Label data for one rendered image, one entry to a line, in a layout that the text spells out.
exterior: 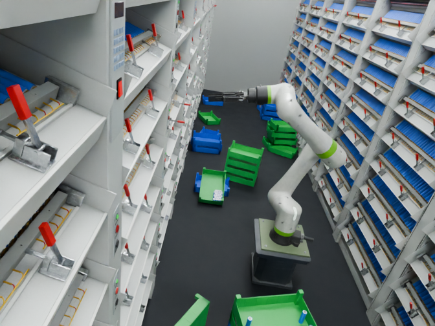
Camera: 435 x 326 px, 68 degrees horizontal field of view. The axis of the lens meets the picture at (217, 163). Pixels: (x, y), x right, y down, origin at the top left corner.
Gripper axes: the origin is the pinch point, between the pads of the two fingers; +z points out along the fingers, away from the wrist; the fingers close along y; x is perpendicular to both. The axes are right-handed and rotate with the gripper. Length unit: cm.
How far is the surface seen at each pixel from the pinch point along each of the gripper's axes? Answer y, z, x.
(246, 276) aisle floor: -15, -14, -112
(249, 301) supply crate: -69, -13, -67
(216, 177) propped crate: 81, 7, -95
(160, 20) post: -40, 15, 40
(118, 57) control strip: -106, 10, 39
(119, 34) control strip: -105, 9, 42
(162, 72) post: -39.7, 17.0, 22.1
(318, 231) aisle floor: 40, -73, -124
